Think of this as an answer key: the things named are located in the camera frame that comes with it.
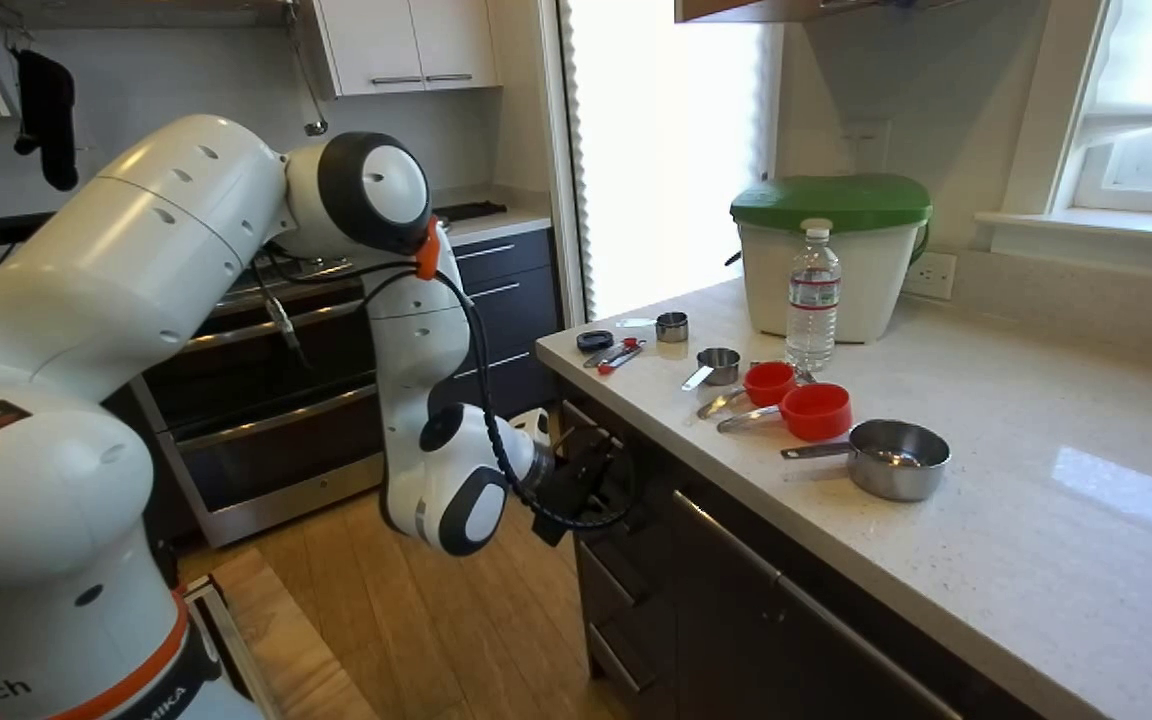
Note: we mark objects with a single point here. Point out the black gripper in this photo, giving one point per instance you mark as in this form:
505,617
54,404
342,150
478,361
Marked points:
572,486

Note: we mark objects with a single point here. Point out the medium steel measuring cup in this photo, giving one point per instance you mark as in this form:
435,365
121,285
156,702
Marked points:
716,365

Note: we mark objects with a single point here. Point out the black steel oven range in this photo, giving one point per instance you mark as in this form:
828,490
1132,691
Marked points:
282,455

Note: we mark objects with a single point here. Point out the large red measuring cup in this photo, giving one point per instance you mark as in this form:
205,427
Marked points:
817,414

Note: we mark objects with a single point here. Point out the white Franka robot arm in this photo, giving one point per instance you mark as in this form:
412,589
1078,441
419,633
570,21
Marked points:
139,267

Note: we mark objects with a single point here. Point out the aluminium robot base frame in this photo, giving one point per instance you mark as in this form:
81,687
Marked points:
221,643

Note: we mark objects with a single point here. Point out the clear plastic water bottle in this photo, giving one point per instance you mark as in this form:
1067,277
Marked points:
814,302

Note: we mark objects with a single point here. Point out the dark base cabinet with drawers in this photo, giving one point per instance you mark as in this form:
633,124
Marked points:
518,306

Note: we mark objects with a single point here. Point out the small steel measuring cup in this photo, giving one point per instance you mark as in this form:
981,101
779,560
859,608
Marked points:
673,331

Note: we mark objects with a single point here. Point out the small red measuring cup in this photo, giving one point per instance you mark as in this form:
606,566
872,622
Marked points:
769,385

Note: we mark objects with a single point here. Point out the white framed window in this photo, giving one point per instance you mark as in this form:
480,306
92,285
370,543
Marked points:
1148,120

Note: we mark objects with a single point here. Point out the large steel measuring cup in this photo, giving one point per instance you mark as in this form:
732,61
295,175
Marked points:
897,465

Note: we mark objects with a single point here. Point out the dark grey drawer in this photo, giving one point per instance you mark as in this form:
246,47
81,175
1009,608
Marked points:
628,626
636,694
651,503
651,573

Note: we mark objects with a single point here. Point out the white bin with green lid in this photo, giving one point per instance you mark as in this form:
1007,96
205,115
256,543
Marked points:
886,275

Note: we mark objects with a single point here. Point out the black hanging oven mitt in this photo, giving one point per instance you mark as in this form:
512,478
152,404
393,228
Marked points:
44,115

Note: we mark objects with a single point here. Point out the white wall outlet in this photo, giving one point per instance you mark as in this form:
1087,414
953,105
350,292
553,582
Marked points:
930,275

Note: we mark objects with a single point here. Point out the dark grey cabinet door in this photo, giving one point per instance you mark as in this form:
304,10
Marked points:
791,654

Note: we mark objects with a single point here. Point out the white glass door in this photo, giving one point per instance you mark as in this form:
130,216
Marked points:
662,147

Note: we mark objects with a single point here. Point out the black round lid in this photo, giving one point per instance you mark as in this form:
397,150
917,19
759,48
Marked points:
593,340

